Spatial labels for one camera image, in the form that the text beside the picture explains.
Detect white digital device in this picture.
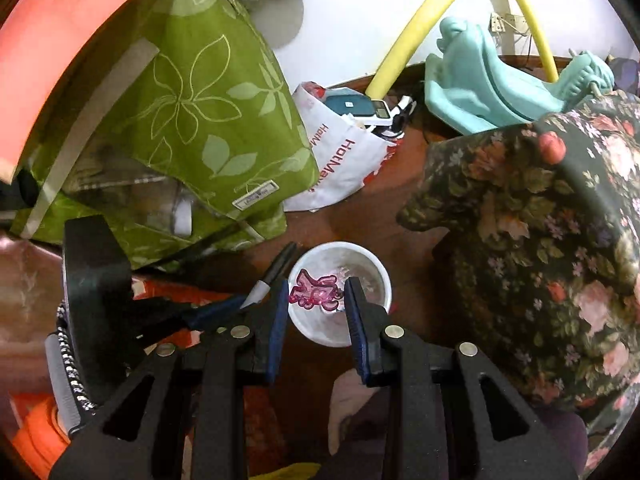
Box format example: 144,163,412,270
367,99,394,126

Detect green leaf-print bag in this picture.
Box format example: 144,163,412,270
10,0,322,272

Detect yellow foam tube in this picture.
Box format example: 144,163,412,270
364,0,560,102

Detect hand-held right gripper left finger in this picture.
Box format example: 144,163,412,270
47,279,291,480

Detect dark blue pouch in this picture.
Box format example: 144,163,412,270
324,88,377,119

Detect dark floral bed sheet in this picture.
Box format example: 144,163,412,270
396,89,640,480

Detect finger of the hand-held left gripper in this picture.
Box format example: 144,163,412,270
131,292,252,350

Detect brown glossy bag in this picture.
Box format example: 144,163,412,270
0,236,67,347

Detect orange box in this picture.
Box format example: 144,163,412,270
0,0,187,187

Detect white red printed plastic bag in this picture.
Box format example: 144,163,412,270
282,81,402,214

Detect teal plastic rocking toy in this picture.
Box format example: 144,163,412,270
423,15,617,136

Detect pink plastic piece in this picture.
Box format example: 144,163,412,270
289,268,347,311

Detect black silver pen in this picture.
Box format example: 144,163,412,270
239,241,299,311

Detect person's dark purple trousers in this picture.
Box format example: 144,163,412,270
330,371,592,480

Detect red printed packet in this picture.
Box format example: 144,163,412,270
130,279,222,352

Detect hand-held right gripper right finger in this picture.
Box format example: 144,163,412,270
344,276,582,480

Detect white plastic bowl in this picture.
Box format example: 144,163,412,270
286,241,394,349

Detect wall socket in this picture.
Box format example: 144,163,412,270
489,12,529,36

